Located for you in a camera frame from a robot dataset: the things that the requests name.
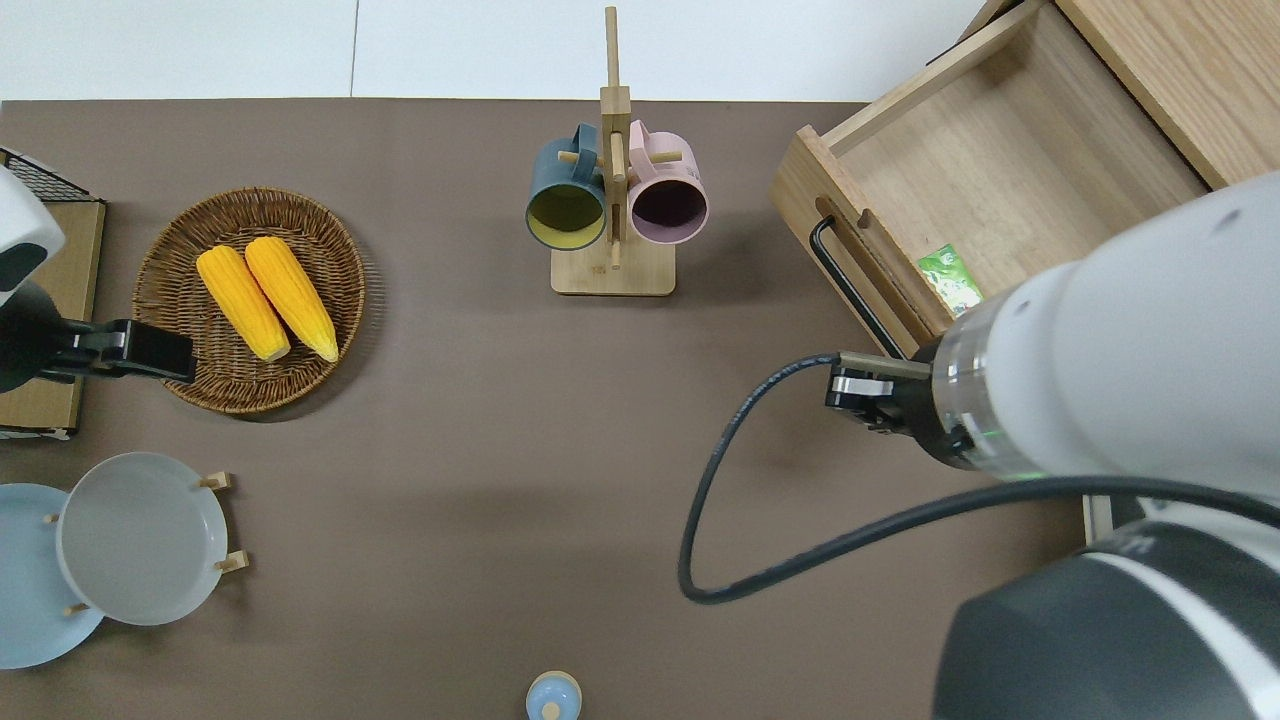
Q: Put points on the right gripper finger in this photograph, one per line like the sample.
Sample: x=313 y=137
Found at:
x=860 y=390
x=885 y=366

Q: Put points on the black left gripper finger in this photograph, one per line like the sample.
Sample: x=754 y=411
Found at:
x=162 y=355
x=95 y=350

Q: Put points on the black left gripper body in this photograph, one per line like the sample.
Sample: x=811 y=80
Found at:
x=25 y=340

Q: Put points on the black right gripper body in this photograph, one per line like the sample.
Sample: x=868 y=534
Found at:
x=912 y=410

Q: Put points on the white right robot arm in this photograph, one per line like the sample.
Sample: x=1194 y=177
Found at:
x=1150 y=330

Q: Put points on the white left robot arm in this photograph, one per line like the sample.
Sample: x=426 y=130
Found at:
x=20 y=215

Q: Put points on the round brown wicker basket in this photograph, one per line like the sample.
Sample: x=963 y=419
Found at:
x=190 y=370

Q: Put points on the yellow corn cob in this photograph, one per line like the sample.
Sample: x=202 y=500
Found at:
x=290 y=295
x=240 y=300

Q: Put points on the green snack packet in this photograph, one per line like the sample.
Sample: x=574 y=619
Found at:
x=950 y=280

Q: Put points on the grey plate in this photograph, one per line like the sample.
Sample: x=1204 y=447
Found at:
x=140 y=540

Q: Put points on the wooden plate rack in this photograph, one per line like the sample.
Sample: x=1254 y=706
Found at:
x=232 y=562

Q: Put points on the light blue plate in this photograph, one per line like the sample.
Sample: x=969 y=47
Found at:
x=30 y=600

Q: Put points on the pink mug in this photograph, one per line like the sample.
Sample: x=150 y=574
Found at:
x=667 y=205

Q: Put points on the wooden mug tree stand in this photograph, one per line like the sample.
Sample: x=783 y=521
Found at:
x=612 y=275

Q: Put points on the brown table mat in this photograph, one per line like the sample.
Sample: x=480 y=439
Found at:
x=450 y=450

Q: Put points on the dark blue mug yellow inside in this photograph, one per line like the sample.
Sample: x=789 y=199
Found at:
x=565 y=215

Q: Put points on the wooden cabinet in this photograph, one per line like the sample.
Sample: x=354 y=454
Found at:
x=1200 y=80

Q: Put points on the blue bell on wooden base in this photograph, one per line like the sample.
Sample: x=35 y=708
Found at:
x=553 y=697

